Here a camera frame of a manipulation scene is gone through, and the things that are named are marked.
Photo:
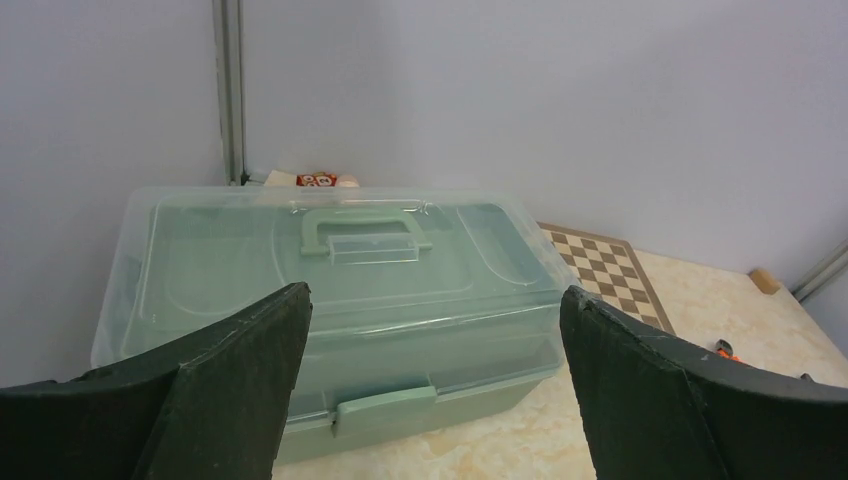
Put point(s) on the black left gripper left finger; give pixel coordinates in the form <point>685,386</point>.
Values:
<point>211,404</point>

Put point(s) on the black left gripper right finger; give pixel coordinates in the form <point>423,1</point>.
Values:
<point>655,406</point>

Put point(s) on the green plastic tool box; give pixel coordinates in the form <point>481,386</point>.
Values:
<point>431,308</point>

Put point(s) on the wooden chessboard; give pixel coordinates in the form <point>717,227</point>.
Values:
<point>609,268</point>

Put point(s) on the small red printed box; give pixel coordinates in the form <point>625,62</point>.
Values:
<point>317,179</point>

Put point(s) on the orange handled pliers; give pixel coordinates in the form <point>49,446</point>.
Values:
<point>725,350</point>

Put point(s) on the aluminium frame post right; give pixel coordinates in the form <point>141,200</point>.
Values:
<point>822,274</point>

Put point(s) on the aluminium frame post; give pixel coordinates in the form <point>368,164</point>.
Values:
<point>227,19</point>
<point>822,274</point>

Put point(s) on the wooden handle hammer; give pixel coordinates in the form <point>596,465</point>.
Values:
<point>281,178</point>

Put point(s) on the aluminium frame post left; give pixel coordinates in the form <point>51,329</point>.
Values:
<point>227,19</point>

